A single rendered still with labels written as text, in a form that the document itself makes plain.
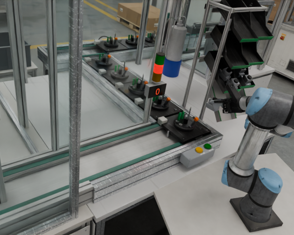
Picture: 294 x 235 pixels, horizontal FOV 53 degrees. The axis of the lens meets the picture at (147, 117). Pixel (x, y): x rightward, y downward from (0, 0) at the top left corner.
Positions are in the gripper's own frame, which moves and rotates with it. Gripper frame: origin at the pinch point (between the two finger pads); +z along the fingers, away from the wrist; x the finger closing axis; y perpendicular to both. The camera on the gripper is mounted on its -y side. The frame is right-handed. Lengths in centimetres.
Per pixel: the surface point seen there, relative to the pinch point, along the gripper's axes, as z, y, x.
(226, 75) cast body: -0.7, -13.3, 13.2
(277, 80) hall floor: 168, 13, 368
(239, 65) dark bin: -12.2, -18.1, 11.1
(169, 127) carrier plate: 17.3, 13.1, -22.4
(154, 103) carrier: 34.6, -1.3, -17.6
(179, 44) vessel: 68, -44, 44
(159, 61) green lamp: 3.8, -25.6, -34.9
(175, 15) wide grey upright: 90, -74, 63
